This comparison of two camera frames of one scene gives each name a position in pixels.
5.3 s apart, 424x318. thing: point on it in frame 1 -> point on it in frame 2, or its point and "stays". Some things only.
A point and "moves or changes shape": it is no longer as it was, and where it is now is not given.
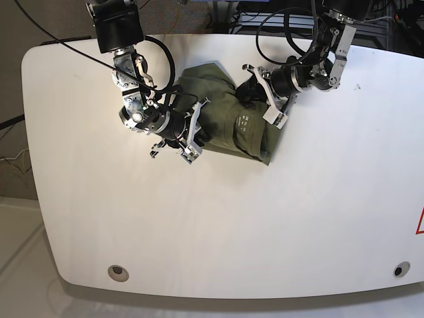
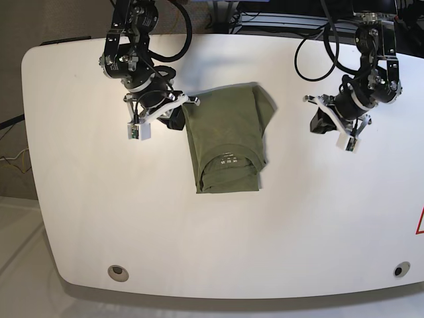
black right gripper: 280,85 -> 350,111
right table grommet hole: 401,269 stays
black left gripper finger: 199,138 -> 174,118
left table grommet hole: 118,273 stays
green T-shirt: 226,121 moves or changes shape
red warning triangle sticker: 420,228 stays
